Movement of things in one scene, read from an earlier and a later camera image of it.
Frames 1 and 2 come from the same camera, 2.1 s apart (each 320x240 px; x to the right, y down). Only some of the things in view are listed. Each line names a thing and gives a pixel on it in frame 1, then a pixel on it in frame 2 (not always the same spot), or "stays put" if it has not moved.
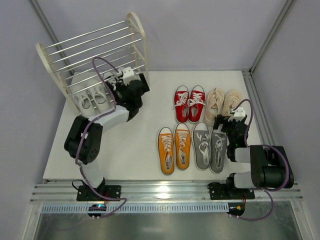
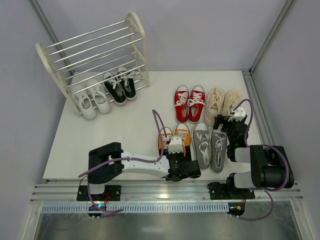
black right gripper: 225,122 stays put
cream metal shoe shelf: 83,67 stays put
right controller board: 237,209 stays put
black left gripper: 113,86 to 191,166
